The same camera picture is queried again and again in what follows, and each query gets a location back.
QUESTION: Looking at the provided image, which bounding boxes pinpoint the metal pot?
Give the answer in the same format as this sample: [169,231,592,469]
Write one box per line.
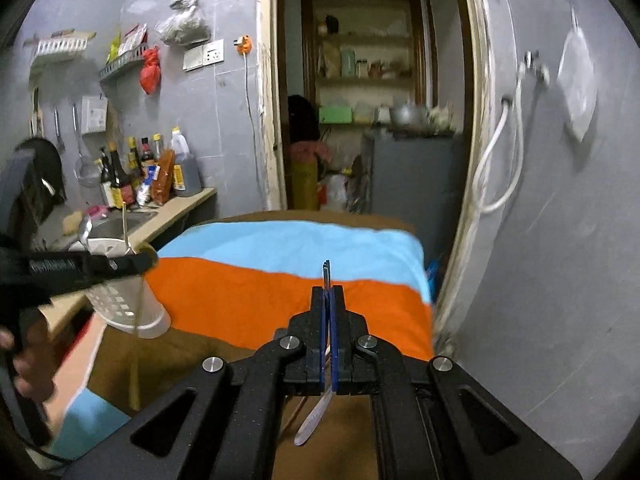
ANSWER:
[389,101,431,131]

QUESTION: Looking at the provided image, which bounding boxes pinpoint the person's left hand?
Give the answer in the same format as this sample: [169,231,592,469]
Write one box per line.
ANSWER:
[0,329,56,403]

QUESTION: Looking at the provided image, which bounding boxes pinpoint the white wall rack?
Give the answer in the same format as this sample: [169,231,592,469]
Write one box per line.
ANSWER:
[22,30,97,63]

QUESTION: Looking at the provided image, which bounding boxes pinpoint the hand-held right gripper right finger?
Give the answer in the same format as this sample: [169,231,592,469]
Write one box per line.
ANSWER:
[330,285,583,480]

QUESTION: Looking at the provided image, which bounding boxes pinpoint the white hose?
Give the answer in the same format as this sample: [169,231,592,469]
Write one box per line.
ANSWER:
[472,62,526,213]

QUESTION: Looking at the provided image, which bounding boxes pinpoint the orange seasoning packet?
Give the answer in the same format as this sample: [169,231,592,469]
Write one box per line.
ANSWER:
[151,150,176,205]

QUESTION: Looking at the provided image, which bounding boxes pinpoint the metal wall tap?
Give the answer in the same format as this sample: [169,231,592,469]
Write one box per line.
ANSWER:
[517,50,551,86]

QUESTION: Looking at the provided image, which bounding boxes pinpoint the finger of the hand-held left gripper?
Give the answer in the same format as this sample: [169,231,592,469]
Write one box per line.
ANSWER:
[27,251,159,297]

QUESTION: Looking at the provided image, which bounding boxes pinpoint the red white snack packets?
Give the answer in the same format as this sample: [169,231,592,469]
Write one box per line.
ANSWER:
[120,22,149,56]

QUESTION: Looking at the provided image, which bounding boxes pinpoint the wooden shelf unit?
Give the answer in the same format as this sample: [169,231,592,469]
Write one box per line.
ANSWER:
[301,0,427,126]

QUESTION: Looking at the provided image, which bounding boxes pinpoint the red plastic bag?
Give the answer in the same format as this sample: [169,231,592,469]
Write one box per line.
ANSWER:
[139,46,162,95]

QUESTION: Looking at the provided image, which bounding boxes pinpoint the green box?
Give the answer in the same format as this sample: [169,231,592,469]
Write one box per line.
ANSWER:
[318,105,353,125]

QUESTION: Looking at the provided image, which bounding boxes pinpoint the white plastic utensil holder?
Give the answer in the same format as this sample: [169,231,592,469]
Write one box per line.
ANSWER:
[70,237,172,340]

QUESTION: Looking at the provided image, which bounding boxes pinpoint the metal wall shelf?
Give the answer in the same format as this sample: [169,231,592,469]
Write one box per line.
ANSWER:
[98,46,151,81]

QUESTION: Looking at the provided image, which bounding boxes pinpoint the clear hanging plastic bag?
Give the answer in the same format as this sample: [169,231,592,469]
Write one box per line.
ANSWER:
[556,2,599,143]

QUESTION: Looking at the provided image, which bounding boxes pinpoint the grey cabinet with pots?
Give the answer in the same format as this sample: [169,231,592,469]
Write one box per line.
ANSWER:
[367,130,468,256]

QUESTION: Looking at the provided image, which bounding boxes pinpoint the blue white tube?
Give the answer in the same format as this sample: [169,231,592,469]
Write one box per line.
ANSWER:
[136,165,153,207]

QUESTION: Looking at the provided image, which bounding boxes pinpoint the clear bag of dried goods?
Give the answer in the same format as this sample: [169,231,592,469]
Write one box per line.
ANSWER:
[155,0,212,47]

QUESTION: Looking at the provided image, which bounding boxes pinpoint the white door frame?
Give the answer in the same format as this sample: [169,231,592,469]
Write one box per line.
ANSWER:
[255,0,496,341]

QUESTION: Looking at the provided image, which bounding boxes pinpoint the wire mesh strainer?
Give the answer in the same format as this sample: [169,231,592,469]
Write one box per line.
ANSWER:
[71,104,101,188]

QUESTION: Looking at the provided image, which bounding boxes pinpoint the steel sink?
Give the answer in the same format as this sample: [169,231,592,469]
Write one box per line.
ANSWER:
[45,207,160,251]

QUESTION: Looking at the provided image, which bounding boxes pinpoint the white wall socket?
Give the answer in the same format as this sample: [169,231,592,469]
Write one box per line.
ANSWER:
[182,39,225,72]

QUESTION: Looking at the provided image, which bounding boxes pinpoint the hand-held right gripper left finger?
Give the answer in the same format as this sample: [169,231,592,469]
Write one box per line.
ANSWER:
[62,285,332,480]

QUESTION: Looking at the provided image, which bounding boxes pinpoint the white plastic bag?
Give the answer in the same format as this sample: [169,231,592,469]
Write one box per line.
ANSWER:
[320,172,351,211]

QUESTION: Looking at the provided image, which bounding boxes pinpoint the white wall box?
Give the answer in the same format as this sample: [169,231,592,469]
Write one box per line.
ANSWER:
[81,95,109,135]

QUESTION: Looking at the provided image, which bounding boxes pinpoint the brown tablecloth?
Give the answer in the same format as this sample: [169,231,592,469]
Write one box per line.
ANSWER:
[87,210,432,480]

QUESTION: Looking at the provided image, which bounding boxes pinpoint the black wok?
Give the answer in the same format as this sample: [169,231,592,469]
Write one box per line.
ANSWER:
[14,137,67,206]

